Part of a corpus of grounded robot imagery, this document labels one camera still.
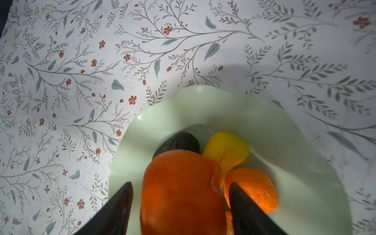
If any dark avocado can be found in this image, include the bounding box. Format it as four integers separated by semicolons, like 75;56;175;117
152;132;200;159

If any small orange tangerine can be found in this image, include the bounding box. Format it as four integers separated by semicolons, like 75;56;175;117
224;168;279;213

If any green wavy fruit bowl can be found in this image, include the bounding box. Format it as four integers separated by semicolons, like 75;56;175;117
108;86;352;235

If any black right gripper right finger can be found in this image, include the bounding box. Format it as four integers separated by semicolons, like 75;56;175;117
229;182;286;235

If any floral table mat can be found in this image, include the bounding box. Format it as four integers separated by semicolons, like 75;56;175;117
1;1;376;235

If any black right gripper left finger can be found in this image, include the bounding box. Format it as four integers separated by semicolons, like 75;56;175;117
77;182;133;235

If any orange bell pepper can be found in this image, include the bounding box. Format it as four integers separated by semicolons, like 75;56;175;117
140;150;227;235

